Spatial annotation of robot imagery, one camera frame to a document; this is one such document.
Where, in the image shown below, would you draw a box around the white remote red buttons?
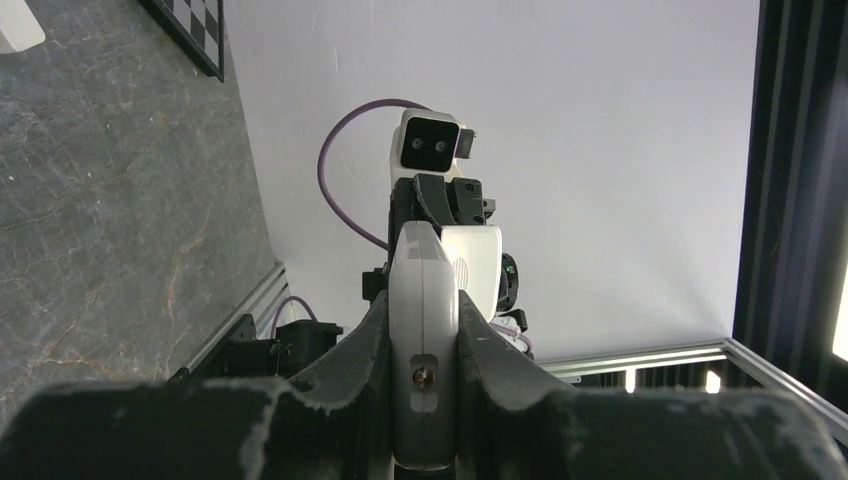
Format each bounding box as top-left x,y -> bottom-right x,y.
388,221 -> 459,470

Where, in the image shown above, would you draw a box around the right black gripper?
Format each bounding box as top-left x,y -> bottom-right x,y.
362,174 -> 527,332

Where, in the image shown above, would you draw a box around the small white battery cover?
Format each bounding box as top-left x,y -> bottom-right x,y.
440,225 -> 503,322

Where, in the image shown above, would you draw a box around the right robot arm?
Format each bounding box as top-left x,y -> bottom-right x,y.
363,173 -> 532,362

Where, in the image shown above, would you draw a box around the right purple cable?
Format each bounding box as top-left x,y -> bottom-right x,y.
316,98 -> 432,253

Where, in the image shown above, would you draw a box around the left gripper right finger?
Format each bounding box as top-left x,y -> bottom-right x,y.
456,294 -> 847,479

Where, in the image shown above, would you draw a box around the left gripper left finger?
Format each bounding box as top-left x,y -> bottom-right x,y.
1,293 -> 393,479

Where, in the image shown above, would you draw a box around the black white chessboard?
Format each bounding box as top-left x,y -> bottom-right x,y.
139,0 -> 226,83

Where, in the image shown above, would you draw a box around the slim white remote control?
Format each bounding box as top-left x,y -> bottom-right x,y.
0,0 -> 46,55

